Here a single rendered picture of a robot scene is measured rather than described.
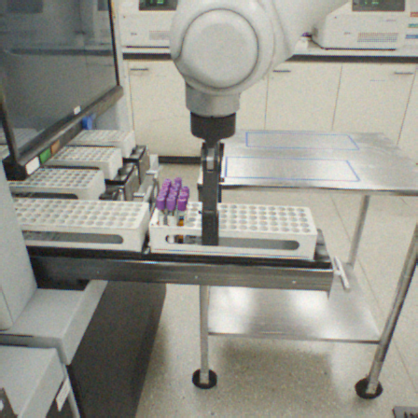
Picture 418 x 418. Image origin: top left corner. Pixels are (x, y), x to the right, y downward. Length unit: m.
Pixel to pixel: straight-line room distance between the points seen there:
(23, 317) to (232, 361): 0.98
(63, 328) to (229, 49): 0.53
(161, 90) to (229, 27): 2.66
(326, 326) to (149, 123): 2.21
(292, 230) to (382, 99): 2.52
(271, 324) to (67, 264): 0.78
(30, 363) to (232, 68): 0.53
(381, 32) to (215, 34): 2.72
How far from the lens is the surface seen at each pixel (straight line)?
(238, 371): 1.55
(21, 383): 0.67
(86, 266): 0.75
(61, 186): 0.90
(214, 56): 0.38
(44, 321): 0.75
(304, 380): 1.57
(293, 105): 3.02
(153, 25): 2.98
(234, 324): 1.32
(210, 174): 0.60
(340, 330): 1.37
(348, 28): 3.01
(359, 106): 3.12
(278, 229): 0.69
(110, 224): 0.73
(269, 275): 0.71
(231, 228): 0.69
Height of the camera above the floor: 1.23
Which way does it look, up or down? 30 degrees down
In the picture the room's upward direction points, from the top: straight up
